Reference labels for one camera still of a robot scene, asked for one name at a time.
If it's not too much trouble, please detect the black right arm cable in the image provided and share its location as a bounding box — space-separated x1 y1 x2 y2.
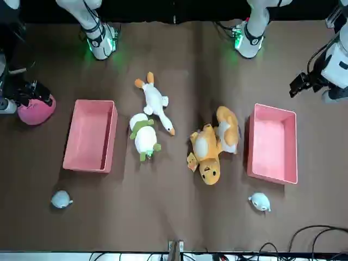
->
78 0 120 48

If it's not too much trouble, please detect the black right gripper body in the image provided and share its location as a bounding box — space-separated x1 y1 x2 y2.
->
12 80 52 107

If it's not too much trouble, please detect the yellow bear plush doll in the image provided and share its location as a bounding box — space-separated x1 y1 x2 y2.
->
186 123 222 186

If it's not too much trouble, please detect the pink plastic box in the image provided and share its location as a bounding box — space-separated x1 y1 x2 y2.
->
246 103 299 185
62 99 119 174

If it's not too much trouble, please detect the white doll with green limbs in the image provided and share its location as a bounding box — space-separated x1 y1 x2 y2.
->
129 113 161 164

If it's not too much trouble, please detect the white goose plush doll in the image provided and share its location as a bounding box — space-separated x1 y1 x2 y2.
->
134 71 176 136

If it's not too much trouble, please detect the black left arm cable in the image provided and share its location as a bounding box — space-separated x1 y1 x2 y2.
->
308 29 343 76

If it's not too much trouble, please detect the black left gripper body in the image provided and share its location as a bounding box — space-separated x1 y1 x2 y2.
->
306 71 331 93

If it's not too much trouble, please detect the orange and white plush doll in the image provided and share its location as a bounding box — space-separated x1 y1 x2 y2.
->
216 105 241 155

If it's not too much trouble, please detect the light blue plush toy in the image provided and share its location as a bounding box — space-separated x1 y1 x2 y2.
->
247 192 272 213
50 190 73 209

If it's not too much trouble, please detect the aluminium camera mast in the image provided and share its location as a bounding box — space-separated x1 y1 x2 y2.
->
167 239 184 261

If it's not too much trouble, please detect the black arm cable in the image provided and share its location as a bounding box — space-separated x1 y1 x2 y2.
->
78 0 120 48
308 29 343 76

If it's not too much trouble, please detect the pink plush doll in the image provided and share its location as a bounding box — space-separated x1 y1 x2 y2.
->
17 95 57 126

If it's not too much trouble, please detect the aluminium frame rail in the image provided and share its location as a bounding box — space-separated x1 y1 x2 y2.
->
326 10 340 28

